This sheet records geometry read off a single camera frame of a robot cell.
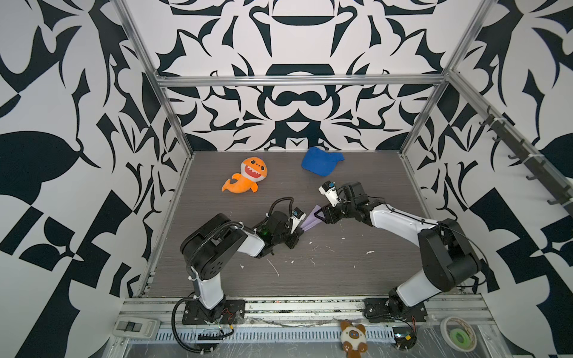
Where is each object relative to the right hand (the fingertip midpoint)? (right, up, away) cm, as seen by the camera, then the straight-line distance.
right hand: (321, 209), depth 89 cm
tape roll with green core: (+40, -36, -19) cm, 57 cm away
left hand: (-7, -7, +3) cm, 10 cm away
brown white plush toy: (+6, -35, -22) cm, 42 cm away
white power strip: (-60, -33, -19) cm, 71 cm away
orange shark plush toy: (-29, +16, +13) cm, 35 cm away
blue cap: (+3, +20, +24) cm, 31 cm away
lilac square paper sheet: (-3, -5, +2) cm, 6 cm away
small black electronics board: (+24, -37, -18) cm, 48 cm away
